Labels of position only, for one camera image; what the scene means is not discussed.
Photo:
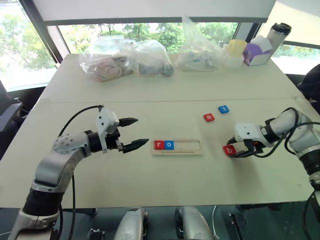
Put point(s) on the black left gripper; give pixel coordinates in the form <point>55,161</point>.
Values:
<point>113,135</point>

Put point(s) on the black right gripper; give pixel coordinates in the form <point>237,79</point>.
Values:
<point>257,147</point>

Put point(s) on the red letter b block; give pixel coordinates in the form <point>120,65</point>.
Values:
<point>229,150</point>

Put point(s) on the blue letter t block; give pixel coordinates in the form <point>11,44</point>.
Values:
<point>223,109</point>

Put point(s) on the red letter o block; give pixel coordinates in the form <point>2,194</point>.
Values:
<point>209,117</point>

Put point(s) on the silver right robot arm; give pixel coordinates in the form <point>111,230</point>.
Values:
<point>303,135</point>

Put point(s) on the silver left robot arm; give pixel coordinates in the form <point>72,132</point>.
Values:
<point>55,165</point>

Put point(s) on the red letter r block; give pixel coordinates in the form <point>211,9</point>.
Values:
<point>159,145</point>

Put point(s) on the blue letter o block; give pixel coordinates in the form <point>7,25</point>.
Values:
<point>169,145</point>

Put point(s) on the wooden letter tray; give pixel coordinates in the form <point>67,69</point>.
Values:
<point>190,151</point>

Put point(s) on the silver rounded robot shell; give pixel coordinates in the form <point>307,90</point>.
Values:
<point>192,225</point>
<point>131,225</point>

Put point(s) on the black table foot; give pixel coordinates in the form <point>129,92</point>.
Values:
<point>260,207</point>

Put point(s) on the grey cylindrical object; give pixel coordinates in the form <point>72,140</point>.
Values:
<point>150,70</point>

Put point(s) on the plastic bag with pink items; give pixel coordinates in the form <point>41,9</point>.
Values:
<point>105,65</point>

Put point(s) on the black bar under table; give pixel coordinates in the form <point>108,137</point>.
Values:
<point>238,226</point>

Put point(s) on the plastic bag with grey items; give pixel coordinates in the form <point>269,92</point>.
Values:
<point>150,53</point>

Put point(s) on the yellow and white cup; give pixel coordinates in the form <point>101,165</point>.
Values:
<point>235,53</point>

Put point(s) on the purple and white carton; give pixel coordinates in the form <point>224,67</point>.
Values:
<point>256,55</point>

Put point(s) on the black chair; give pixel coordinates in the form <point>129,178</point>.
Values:
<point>312,85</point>

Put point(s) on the tall clear plastic bag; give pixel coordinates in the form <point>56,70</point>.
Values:
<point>197,53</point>

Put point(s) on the black block under table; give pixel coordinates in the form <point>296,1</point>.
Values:
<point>96,234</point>

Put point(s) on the white tumbler with black lid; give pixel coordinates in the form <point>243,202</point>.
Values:
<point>276,37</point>

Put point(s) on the white roller blind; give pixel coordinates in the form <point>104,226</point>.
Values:
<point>150,10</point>

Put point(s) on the grey office chair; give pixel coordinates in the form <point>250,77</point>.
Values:
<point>8,110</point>

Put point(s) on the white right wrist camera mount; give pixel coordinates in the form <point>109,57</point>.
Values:
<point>247,131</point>

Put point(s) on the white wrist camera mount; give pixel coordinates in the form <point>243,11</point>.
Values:
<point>247,131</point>
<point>106,120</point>

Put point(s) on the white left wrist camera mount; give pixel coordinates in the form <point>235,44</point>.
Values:
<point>106,120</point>

